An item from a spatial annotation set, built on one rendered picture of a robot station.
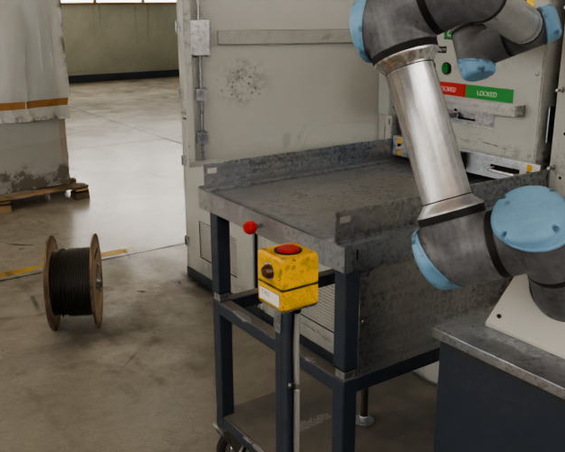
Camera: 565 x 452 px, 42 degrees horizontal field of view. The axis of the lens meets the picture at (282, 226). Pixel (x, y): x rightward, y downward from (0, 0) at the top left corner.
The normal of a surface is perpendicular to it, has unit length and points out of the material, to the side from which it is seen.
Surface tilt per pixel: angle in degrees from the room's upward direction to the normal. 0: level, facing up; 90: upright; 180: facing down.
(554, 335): 45
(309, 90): 90
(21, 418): 0
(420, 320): 90
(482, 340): 0
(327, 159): 90
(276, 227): 90
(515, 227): 41
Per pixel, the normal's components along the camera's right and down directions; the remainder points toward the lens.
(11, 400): 0.00, -0.96
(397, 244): 0.57, 0.24
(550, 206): -0.47, -0.58
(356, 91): 0.21, 0.29
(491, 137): -0.82, 0.17
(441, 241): -0.61, 0.14
